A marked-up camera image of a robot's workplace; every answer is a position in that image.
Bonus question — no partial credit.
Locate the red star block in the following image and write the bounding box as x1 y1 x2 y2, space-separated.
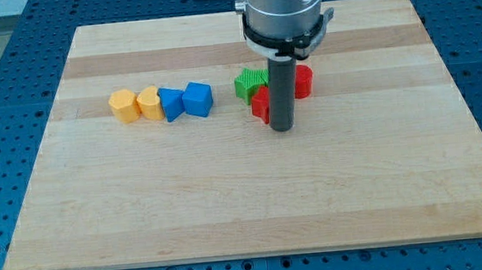
251 86 270 125

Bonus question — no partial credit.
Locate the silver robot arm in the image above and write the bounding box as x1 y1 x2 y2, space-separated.
235 0 322 40

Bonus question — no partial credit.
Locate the green star block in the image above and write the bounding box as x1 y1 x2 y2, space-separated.
234 67 269 105

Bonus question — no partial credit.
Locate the blue cube block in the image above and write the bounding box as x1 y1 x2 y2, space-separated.
182 82 213 117

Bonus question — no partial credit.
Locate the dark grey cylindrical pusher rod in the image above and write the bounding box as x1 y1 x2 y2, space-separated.
267 58 296 132

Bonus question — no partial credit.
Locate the blue triangle block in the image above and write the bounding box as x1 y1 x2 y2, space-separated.
158 88 185 122

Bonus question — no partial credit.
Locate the red cylinder block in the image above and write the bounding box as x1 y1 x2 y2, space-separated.
295 64 314 99

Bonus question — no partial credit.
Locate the yellow heart block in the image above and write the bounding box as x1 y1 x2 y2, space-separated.
137 86 165 120

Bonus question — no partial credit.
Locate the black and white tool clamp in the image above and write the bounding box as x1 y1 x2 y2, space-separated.
241 7 335 61

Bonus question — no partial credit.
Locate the yellow hexagon block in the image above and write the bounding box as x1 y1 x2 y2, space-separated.
108 89 141 124

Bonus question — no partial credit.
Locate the wooden board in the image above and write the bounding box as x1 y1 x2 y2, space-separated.
3 0 482 270

